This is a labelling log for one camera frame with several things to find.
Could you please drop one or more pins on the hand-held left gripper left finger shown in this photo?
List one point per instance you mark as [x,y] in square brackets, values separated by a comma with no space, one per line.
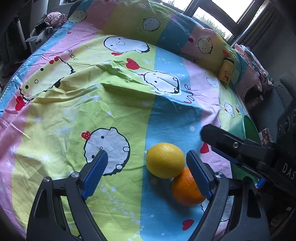
[96,172]

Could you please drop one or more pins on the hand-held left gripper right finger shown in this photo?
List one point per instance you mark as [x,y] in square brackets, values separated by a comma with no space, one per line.
[200,176]

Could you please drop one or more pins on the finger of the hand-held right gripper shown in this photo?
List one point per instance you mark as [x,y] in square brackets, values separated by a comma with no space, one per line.
[222,139]
[249,170]

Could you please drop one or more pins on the orange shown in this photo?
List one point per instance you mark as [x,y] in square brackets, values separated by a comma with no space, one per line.
[185,190]

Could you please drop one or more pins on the green plastic basin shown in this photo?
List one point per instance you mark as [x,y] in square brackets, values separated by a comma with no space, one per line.
[251,131]

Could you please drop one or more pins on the large yellow lemon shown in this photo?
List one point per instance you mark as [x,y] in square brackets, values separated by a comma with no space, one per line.
[165,160]

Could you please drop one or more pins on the snack packet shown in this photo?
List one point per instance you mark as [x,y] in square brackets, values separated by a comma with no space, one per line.
[265,135]

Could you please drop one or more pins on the yellow bottle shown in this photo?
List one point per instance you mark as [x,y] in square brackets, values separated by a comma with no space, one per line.
[226,71]

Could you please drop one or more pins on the striped cartoon print bedsheet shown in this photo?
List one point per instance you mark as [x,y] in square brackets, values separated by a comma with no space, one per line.
[69,104]

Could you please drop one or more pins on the striped cartoon print pillow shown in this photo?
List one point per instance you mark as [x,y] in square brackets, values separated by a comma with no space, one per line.
[150,23]

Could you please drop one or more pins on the pile of clothes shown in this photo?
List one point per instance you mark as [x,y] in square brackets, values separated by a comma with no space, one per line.
[52,19]

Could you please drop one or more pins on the dark window frame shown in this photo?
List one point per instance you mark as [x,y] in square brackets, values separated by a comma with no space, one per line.
[192,8]

